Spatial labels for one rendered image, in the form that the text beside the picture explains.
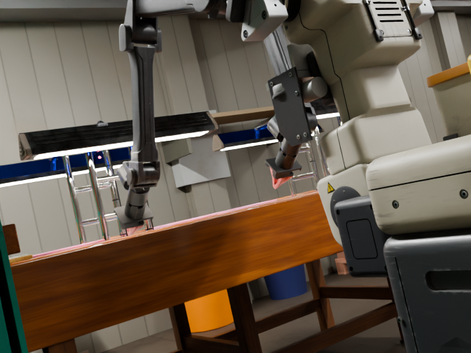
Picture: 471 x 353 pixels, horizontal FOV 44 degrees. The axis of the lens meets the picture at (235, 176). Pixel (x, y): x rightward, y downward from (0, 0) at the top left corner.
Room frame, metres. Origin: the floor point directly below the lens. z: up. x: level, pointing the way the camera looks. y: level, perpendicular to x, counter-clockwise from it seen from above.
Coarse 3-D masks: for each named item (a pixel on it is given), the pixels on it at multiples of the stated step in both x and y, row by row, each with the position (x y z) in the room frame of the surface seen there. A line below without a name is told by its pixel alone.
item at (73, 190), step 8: (96, 152) 2.20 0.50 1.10; (104, 152) 2.12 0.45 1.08; (64, 160) 2.04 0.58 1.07; (104, 160) 2.12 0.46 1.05; (64, 168) 2.04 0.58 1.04; (112, 168) 2.14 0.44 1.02; (72, 176) 2.05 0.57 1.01; (72, 184) 2.04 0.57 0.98; (104, 184) 2.11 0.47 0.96; (112, 184) 2.12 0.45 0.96; (72, 192) 2.04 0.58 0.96; (80, 192) 2.06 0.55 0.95; (112, 192) 2.12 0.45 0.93; (72, 200) 2.04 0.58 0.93; (112, 200) 2.12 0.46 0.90; (120, 200) 2.14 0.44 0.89; (80, 216) 2.04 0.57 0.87; (80, 224) 2.04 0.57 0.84; (88, 224) 2.06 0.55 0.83; (80, 232) 2.04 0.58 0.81; (120, 232) 2.12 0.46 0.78; (80, 240) 2.04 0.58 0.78
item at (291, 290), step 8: (280, 272) 4.38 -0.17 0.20; (288, 272) 4.38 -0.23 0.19; (296, 272) 4.41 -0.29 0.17; (304, 272) 4.50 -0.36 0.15; (272, 280) 4.42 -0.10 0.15; (280, 280) 4.39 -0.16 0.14; (288, 280) 4.39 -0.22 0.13; (296, 280) 4.41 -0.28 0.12; (304, 280) 4.47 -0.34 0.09; (272, 288) 4.44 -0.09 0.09; (280, 288) 4.40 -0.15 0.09; (288, 288) 4.39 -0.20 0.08; (296, 288) 4.41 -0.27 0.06; (304, 288) 4.46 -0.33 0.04; (272, 296) 4.48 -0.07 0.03; (280, 296) 4.41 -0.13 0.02; (288, 296) 4.40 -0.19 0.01
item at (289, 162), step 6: (282, 156) 1.71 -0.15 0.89; (288, 156) 1.70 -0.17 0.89; (294, 156) 1.72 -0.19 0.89; (270, 162) 1.74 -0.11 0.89; (276, 162) 1.74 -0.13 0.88; (282, 162) 1.72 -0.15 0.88; (288, 162) 1.72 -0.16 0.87; (294, 162) 1.77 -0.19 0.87; (276, 168) 1.73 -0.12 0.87; (282, 168) 1.73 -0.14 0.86; (288, 168) 1.73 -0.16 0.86; (294, 168) 1.75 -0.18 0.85; (300, 168) 1.76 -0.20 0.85; (276, 174) 1.72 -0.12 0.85
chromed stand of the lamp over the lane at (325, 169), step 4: (340, 120) 2.45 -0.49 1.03; (340, 124) 2.45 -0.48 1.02; (316, 128) 2.37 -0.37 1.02; (316, 132) 2.37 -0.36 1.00; (316, 136) 2.37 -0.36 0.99; (316, 140) 2.37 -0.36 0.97; (316, 144) 2.38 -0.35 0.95; (320, 148) 2.37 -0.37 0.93; (320, 152) 2.37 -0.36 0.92; (320, 156) 2.37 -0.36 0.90; (324, 156) 2.37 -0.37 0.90; (320, 160) 2.37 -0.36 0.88; (324, 160) 2.37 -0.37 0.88; (324, 164) 2.37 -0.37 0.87; (324, 168) 2.37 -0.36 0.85; (328, 168) 2.38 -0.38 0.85; (324, 172) 2.37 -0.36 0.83; (328, 172) 2.37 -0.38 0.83; (324, 176) 2.38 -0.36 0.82
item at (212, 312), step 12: (192, 300) 3.88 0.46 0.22; (204, 300) 3.86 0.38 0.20; (216, 300) 3.88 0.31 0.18; (228, 300) 3.97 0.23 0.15; (192, 312) 3.89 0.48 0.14; (204, 312) 3.87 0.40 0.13; (216, 312) 3.88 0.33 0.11; (228, 312) 3.94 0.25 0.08; (192, 324) 3.91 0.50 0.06; (204, 324) 3.87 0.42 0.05; (216, 324) 3.88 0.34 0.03
